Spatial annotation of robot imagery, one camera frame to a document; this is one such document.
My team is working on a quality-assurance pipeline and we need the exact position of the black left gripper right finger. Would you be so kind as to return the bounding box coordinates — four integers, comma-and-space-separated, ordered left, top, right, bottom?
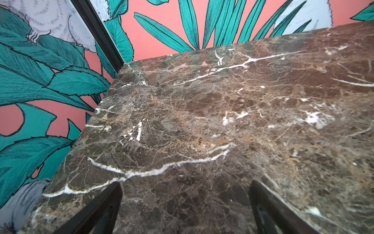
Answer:
249, 180, 318, 234

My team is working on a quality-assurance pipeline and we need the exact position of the black corner frame post left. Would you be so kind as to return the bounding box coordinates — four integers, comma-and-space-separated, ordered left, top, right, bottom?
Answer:
71, 0, 125, 73

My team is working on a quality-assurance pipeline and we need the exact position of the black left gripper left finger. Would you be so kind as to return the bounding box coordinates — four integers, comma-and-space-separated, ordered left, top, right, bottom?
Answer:
54, 182, 123, 234

